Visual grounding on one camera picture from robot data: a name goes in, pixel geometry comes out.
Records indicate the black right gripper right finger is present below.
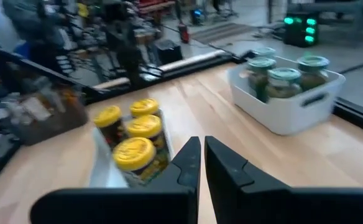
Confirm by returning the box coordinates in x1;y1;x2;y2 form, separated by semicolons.
204;136;363;224

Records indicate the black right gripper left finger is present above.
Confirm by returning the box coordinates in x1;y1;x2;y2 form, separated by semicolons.
30;136;201;224

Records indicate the yellow lid spice jar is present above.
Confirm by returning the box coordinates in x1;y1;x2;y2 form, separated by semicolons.
93;105;126;149
129;98;162;118
112;136;170;184
126;114;167;150

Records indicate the green lid spice jar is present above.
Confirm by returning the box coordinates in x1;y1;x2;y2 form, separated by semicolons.
296;55;331;91
246;57;277;102
265;67;303;100
252;46;277;60

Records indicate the white plastic bin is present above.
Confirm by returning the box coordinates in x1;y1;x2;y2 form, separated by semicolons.
227;54;346;136
88;108;175;189

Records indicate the dark translucent plastic bin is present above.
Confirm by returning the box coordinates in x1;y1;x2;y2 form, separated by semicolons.
2;79;90;146

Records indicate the black floor box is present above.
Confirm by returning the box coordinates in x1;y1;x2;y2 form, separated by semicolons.
155;39;184;65

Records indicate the computer tower with green fans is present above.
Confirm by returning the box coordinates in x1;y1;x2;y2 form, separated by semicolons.
282;12;319;48

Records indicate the red canister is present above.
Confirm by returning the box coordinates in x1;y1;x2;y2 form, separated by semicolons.
177;24;191;44

